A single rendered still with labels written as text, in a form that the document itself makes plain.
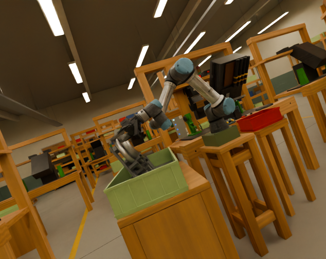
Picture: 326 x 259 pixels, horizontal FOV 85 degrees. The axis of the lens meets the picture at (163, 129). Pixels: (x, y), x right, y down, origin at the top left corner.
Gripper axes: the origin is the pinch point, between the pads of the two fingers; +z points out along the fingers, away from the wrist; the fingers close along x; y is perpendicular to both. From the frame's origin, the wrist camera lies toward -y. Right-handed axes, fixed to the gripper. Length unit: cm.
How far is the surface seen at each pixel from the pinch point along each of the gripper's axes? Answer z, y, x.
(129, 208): 15.7, -32.4, -12.7
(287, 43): -896, 402, -604
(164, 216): 4.3, -44.5, -20.9
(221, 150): -50, -29, -44
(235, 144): -61, -31, -48
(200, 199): -15, -50, -25
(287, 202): -72, -72, -116
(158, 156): -12, 9, -53
